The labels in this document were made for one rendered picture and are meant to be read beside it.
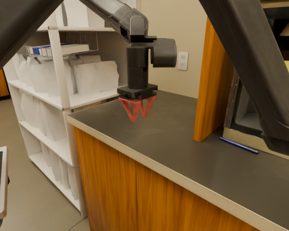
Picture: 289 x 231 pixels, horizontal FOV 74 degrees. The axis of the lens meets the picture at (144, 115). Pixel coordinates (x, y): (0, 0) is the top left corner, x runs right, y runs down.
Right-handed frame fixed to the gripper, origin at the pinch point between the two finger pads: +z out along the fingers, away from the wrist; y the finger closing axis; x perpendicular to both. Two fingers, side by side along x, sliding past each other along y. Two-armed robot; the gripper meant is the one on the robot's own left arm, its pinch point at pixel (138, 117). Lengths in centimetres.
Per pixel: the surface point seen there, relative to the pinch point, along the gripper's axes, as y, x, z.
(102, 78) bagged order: 49, 84, 8
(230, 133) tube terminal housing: 33.4, -16.7, 12.5
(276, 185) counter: 17.1, -35.5, 15.6
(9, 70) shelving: 13, 178, 8
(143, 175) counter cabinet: 6.3, 3.9, 27.5
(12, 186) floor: -16, 151, 109
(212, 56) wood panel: 25.0, -9.2, -15.9
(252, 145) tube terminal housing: 33.4, -25.2, 14.4
